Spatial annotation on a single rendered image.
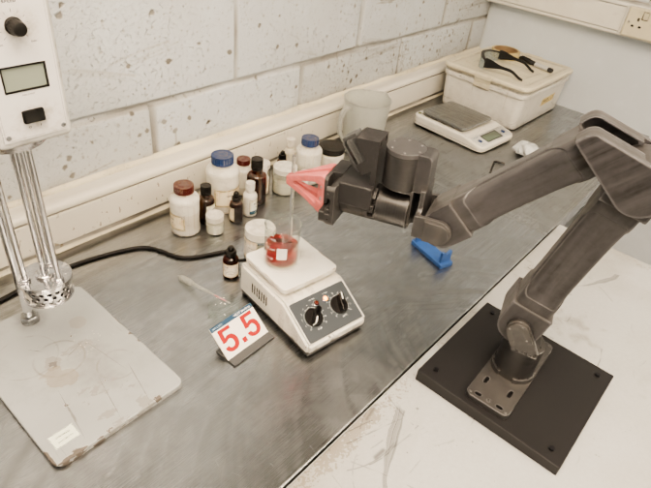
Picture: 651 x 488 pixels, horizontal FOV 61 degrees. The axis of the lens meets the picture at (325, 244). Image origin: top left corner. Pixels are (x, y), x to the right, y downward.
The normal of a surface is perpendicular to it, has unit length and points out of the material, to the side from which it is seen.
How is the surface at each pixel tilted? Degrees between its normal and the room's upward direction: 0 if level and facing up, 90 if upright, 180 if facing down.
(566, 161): 98
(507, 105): 93
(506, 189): 88
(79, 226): 90
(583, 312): 0
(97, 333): 0
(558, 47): 90
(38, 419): 0
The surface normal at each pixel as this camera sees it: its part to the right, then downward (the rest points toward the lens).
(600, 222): -0.52, 0.62
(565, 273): -0.37, 0.53
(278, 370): 0.10, -0.80
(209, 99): 0.75, 0.45
